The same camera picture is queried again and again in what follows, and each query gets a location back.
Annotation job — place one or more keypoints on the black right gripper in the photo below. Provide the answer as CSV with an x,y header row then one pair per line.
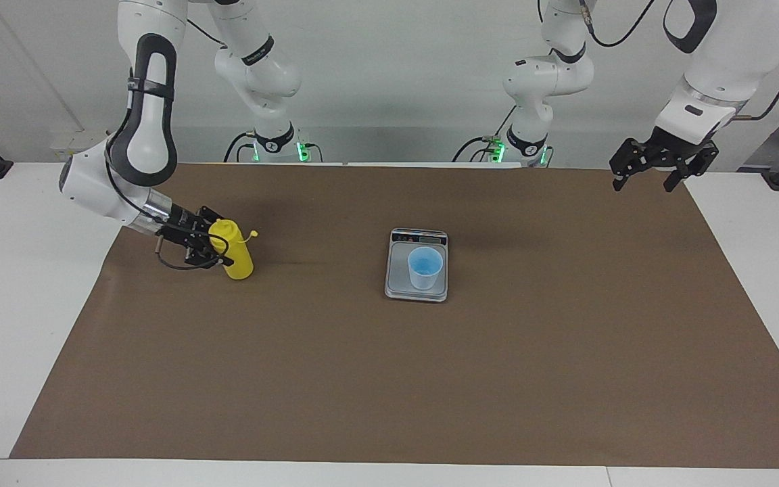
x,y
185,233

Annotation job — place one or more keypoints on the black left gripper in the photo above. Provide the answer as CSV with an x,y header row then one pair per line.
x,y
673,150

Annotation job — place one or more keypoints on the yellow squeeze bottle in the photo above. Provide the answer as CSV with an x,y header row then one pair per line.
x,y
235,253

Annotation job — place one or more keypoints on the light blue plastic cup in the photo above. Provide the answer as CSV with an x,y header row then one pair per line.
x,y
425,274

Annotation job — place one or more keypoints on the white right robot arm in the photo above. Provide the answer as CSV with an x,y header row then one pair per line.
x,y
149,135

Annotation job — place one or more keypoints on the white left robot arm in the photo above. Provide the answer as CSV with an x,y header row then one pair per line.
x,y
727,67

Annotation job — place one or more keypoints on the silver digital kitchen scale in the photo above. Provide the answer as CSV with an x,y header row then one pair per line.
x,y
399,287

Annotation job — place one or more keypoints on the brown paper table mat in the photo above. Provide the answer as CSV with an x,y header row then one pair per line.
x,y
389,379

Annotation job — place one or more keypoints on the white wall socket box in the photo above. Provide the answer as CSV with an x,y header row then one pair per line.
x,y
68,145

